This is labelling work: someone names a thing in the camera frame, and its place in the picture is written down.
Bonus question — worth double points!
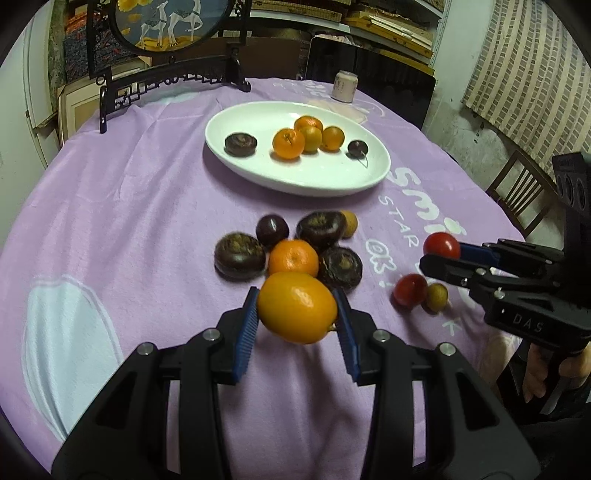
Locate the red cherry tomato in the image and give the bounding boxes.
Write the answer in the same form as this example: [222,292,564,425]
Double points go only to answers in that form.
[423,232,461,259]
[393,274,428,309]

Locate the small yellow longan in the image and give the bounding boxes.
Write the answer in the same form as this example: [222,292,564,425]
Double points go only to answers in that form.
[425,283,449,313]

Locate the dark water chestnut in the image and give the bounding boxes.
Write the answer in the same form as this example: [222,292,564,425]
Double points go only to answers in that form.
[295,211,346,252]
[224,132,257,157]
[214,232,266,280]
[318,247,363,291]

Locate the yellow kumquat top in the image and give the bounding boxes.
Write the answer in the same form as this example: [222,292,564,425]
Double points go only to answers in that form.
[341,210,359,239]

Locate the dark cherry with stem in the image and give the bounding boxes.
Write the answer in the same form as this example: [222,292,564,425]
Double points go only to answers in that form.
[346,140,369,169]

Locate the orange mandarin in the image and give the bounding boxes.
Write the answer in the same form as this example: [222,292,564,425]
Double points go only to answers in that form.
[294,115,324,131]
[273,128,304,161]
[267,239,320,277]

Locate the orange fruit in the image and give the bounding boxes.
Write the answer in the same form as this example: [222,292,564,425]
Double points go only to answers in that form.
[321,126,345,152]

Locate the dark plum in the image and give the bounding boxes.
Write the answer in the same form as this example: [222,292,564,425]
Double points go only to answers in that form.
[256,214,290,251]

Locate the yellow orange small citrus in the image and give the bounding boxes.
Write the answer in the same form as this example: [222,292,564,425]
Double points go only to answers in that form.
[300,125,322,154]

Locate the person's right hand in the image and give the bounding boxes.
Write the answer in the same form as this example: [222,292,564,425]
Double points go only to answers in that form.
[523,344,591,403]

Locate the wooden chair right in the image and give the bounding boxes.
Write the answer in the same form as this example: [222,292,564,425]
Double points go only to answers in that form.
[486,150,558,238]

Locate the patterned hanging cloth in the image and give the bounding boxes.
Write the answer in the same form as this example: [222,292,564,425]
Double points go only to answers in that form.
[463,1,590,174]

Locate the white oval plate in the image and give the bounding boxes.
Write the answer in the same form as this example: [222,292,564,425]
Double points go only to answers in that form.
[205,101,391,197]

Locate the pink beverage can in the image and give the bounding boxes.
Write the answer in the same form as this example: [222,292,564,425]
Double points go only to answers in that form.
[331,70,359,104]

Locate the shelf with stacked boxes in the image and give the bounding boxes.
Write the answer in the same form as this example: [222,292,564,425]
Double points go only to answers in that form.
[64,0,447,70]

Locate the framed picture leaning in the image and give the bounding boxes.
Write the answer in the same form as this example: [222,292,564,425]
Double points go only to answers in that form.
[57,57,152,146]

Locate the round deer screen ornament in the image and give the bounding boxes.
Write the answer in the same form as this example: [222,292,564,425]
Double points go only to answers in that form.
[86,1,252,134]

